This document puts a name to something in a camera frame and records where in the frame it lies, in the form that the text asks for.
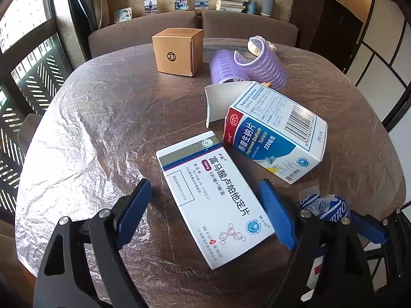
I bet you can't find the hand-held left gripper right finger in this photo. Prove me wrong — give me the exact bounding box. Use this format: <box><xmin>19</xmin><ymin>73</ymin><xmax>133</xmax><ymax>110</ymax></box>
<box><xmin>258</xmin><ymin>179</ymin><xmax>384</xmax><ymax>308</ymax></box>

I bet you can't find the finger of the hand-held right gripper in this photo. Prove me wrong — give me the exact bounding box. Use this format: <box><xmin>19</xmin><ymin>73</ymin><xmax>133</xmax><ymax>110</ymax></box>
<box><xmin>350</xmin><ymin>207</ymin><xmax>411</xmax><ymax>308</ymax></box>

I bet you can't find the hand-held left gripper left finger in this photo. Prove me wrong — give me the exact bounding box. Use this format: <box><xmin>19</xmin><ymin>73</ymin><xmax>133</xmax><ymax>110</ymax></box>
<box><xmin>33</xmin><ymin>178</ymin><xmax>153</xmax><ymax>308</ymax></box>

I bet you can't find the blue white packet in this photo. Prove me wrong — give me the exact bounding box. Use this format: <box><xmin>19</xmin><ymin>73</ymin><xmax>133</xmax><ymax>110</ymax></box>
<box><xmin>300</xmin><ymin>194</ymin><xmax>349</xmax><ymax>220</ymax></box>

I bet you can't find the cream paper towel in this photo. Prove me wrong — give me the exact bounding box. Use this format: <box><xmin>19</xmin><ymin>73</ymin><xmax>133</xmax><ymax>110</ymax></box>
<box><xmin>247</xmin><ymin>37</ymin><xmax>277</xmax><ymax>56</ymax></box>

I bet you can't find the blue white medicine box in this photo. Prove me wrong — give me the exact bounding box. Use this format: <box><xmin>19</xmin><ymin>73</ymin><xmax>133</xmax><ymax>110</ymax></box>
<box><xmin>205</xmin><ymin>81</ymin><xmax>328</xmax><ymax>185</ymax></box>

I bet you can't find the grey chair back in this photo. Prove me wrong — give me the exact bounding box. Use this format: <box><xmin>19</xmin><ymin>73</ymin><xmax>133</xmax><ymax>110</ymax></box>
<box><xmin>17</xmin><ymin>113</ymin><xmax>42</xmax><ymax>158</ymax></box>

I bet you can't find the purple cylinder hair roller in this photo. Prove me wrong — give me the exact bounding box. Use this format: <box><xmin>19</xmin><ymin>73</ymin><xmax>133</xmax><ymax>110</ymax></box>
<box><xmin>210</xmin><ymin>50</ymin><xmax>254</xmax><ymax>87</ymax></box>

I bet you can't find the brown cardboard box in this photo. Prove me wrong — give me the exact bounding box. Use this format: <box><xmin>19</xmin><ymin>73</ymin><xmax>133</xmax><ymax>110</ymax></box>
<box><xmin>152</xmin><ymin>28</ymin><xmax>204</xmax><ymax>77</ymax></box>

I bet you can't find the white panelled sliding door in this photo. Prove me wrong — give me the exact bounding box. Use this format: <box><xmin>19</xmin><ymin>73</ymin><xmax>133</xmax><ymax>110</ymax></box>
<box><xmin>345</xmin><ymin>0</ymin><xmax>411</xmax><ymax>132</ymax></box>

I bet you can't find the brown sofa back cushion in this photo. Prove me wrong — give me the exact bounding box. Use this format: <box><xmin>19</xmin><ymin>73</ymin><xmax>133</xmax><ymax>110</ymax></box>
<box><xmin>202</xmin><ymin>10</ymin><xmax>299</xmax><ymax>47</ymax></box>
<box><xmin>88</xmin><ymin>11</ymin><xmax>201</xmax><ymax>58</ymax></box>

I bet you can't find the dark wooden cabinet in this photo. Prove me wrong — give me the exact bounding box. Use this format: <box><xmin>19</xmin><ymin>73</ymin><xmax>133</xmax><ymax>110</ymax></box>
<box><xmin>289</xmin><ymin>0</ymin><xmax>365</xmax><ymax>71</ymax></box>

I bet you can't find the leaning photo card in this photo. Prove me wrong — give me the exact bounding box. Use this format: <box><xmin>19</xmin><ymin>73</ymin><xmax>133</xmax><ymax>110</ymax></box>
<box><xmin>114</xmin><ymin>7</ymin><xmax>133</xmax><ymax>23</ymax></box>

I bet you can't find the grey cylinder speaker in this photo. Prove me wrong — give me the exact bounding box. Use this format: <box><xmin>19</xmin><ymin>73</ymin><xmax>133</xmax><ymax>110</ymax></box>
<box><xmin>260</xmin><ymin>0</ymin><xmax>276</xmax><ymax>16</ymax></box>

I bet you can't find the stack of books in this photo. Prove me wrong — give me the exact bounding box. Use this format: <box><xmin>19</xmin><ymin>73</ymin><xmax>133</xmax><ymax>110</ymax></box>
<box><xmin>215</xmin><ymin>0</ymin><xmax>249</xmax><ymax>13</ymax></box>

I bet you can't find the dark curtain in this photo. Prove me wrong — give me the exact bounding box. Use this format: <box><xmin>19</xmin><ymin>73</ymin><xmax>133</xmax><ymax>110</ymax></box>
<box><xmin>64</xmin><ymin>0</ymin><xmax>108</xmax><ymax>33</ymax></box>

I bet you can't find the window with dark frame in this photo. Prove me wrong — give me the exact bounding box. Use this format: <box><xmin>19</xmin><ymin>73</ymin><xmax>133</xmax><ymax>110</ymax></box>
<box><xmin>0</xmin><ymin>0</ymin><xmax>74</xmax><ymax>222</ymax></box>

